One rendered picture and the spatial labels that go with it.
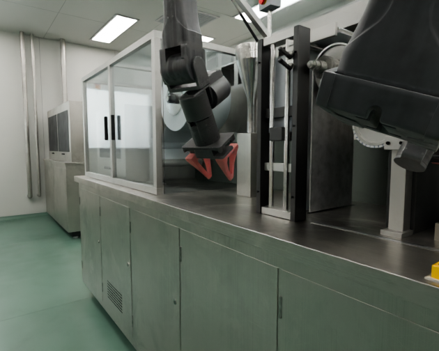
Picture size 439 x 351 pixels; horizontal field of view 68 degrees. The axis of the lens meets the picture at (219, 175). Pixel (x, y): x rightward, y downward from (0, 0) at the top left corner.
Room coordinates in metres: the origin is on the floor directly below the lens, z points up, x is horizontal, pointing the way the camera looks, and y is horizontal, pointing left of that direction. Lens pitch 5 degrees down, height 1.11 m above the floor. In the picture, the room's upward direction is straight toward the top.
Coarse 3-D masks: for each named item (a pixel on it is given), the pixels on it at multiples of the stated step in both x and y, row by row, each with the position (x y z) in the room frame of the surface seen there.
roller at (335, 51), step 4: (332, 48) 0.98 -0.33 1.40; (336, 48) 0.97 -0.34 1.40; (340, 48) 0.96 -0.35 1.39; (328, 52) 0.99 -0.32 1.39; (332, 52) 0.98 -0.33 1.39; (336, 52) 0.97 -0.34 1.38; (340, 52) 0.96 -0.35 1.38; (332, 56) 0.98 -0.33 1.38; (336, 56) 0.97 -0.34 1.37; (340, 56) 0.96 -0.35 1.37; (316, 80) 1.02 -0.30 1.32; (320, 80) 1.01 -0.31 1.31
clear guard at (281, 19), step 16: (256, 0) 1.53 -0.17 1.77; (288, 0) 1.45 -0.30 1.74; (304, 0) 1.41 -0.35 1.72; (320, 0) 1.37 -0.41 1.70; (336, 0) 1.34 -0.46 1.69; (352, 0) 1.30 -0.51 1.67; (256, 16) 1.61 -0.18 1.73; (272, 16) 1.56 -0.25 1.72; (288, 16) 1.52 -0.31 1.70; (304, 16) 1.48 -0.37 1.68; (320, 16) 1.44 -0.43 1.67; (272, 32) 1.65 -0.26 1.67
